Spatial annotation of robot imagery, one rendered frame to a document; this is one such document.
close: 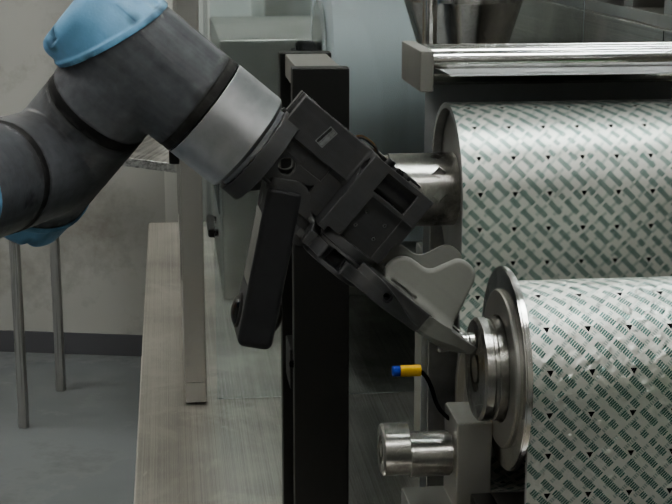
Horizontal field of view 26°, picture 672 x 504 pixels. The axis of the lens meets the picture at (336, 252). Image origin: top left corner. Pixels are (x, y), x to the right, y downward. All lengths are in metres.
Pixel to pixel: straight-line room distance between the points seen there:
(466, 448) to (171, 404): 1.02
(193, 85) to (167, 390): 1.20
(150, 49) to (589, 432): 0.40
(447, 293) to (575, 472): 0.15
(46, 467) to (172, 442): 2.45
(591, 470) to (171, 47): 0.41
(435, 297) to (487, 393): 0.08
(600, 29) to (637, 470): 1.01
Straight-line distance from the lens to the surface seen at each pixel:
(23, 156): 0.93
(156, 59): 0.95
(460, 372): 1.24
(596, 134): 1.25
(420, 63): 1.24
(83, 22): 0.95
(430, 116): 1.37
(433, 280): 1.01
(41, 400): 4.93
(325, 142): 0.98
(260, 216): 1.00
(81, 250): 5.30
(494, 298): 1.06
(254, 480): 1.79
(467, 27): 1.68
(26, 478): 4.29
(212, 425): 1.97
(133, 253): 5.25
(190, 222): 1.99
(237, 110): 0.96
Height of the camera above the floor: 1.57
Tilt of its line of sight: 13 degrees down
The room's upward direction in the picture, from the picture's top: straight up
